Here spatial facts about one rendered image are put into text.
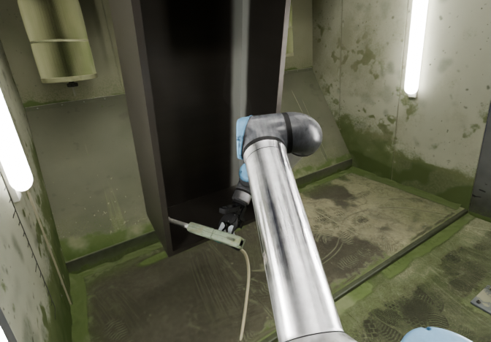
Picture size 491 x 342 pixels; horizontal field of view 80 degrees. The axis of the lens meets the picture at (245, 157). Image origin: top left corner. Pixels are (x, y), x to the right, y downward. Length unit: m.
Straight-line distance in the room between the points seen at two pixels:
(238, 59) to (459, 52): 1.65
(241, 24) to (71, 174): 1.55
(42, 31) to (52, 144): 0.75
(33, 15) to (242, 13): 1.24
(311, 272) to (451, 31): 2.32
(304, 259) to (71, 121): 2.17
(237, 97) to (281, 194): 1.08
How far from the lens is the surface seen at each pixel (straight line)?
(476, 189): 2.78
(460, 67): 2.65
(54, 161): 2.42
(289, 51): 2.79
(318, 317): 0.54
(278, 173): 0.66
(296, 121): 0.79
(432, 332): 0.60
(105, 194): 2.33
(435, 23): 2.73
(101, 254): 2.30
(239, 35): 1.58
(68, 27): 2.20
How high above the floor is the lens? 1.34
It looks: 20 degrees down
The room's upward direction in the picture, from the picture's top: 5 degrees counter-clockwise
